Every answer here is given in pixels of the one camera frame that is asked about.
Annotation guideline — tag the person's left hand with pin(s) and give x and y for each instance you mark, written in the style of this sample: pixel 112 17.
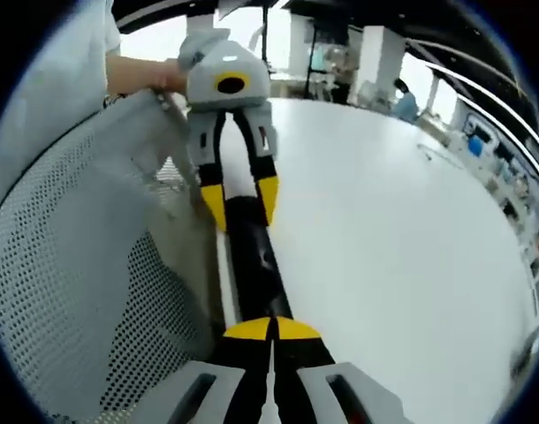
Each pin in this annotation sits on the person's left hand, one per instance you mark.
pixel 172 77

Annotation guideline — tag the black remote control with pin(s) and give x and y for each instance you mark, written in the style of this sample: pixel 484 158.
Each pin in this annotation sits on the black remote control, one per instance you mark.
pixel 256 265

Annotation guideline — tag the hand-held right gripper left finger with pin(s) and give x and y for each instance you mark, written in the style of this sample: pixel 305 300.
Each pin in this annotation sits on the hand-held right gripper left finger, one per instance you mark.
pixel 207 393

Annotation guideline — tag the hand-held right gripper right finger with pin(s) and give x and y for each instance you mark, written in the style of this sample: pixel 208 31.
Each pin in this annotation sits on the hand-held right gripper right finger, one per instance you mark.
pixel 331 393

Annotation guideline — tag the blue water jug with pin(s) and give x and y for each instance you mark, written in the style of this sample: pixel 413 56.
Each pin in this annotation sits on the blue water jug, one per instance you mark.
pixel 476 146

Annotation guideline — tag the grey mesh chair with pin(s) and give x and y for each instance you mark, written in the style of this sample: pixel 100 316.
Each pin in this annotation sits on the grey mesh chair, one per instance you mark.
pixel 75 265

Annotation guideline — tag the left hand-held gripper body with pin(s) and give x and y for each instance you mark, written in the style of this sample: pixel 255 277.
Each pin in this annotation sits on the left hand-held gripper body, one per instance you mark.
pixel 225 62

